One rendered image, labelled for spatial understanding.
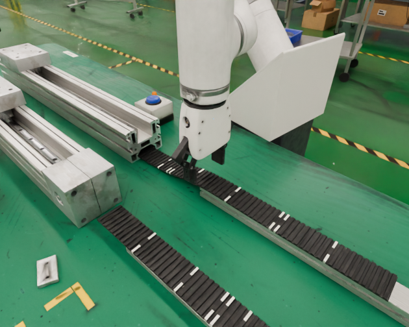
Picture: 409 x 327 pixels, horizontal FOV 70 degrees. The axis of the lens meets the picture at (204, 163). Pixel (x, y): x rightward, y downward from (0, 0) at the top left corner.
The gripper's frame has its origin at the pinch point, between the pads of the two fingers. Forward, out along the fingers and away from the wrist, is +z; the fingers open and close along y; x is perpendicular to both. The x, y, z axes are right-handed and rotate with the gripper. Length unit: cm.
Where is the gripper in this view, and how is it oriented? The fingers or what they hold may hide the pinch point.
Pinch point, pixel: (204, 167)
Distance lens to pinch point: 60.4
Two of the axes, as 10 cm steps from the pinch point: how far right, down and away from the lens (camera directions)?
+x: -7.4, -4.1, 5.3
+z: 0.0, 7.9, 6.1
